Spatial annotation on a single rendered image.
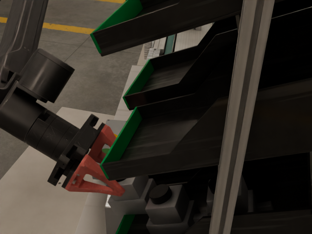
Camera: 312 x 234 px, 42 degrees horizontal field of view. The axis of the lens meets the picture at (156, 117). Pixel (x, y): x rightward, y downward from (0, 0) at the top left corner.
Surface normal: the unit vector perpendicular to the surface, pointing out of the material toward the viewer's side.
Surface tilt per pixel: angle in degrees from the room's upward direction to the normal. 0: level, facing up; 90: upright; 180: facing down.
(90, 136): 27
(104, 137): 91
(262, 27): 90
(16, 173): 0
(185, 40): 0
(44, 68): 52
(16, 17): 43
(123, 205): 93
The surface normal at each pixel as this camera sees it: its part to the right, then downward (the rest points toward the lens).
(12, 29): -0.58, -0.42
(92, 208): 0.02, -0.82
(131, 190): -0.29, 0.58
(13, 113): 0.10, -0.04
